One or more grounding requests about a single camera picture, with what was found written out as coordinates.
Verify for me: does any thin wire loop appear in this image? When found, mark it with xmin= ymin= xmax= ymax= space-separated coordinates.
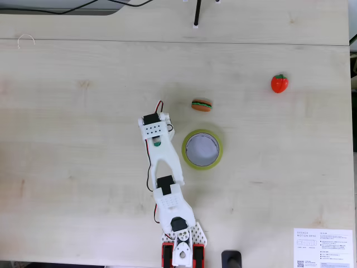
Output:
xmin=17 ymin=33 xmax=36 ymax=50

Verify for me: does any clear packing tape roll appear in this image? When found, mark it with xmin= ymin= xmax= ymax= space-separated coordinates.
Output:
xmin=181 ymin=128 xmax=224 ymax=170

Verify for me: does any black pole stand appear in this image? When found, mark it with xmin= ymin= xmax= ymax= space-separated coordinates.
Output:
xmin=221 ymin=250 xmax=242 ymax=268

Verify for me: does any white printed paper sheet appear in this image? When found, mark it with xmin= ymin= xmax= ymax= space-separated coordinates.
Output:
xmin=293 ymin=228 xmax=353 ymax=268

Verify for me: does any black camera tripod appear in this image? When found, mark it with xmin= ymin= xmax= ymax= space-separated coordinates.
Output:
xmin=182 ymin=0 xmax=221 ymax=30

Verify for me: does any red black table clamp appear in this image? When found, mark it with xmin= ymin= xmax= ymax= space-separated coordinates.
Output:
xmin=162 ymin=242 xmax=174 ymax=268
xmin=192 ymin=243 xmax=206 ymax=268

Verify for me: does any toy hamburger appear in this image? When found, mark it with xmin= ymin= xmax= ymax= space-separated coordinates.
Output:
xmin=191 ymin=98 xmax=214 ymax=113

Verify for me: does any red toy strawberry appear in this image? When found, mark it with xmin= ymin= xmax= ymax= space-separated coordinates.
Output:
xmin=270 ymin=73 xmax=290 ymax=94

